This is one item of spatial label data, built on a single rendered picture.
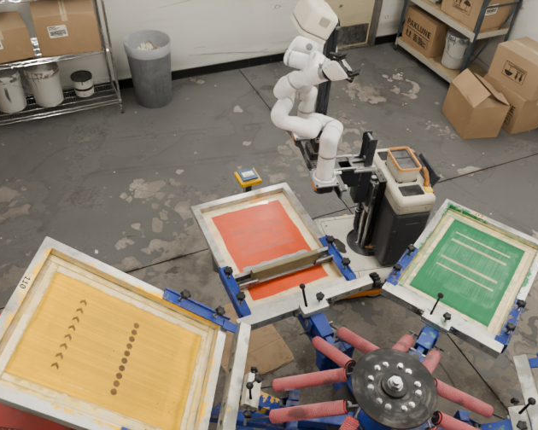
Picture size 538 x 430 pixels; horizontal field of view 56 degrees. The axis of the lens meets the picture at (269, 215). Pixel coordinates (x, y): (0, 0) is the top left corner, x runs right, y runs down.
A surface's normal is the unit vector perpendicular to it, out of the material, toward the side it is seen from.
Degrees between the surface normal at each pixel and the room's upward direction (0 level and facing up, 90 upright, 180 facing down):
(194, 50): 90
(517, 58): 88
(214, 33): 90
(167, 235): 0
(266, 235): 0
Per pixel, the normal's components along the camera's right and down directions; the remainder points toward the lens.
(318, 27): 0.22, 0.69
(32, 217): 0.04, -0.72
